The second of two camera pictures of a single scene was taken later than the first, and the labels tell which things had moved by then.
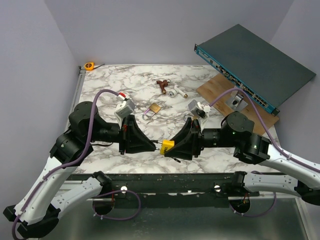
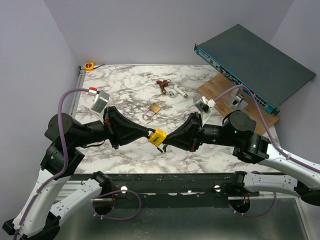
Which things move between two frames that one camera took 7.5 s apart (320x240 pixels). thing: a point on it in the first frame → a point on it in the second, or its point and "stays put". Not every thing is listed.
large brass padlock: (187, 114) stays put
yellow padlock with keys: (166, 145) → (158, 137)
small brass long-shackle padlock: (154, 107) stays put
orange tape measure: (89, 66) stays put
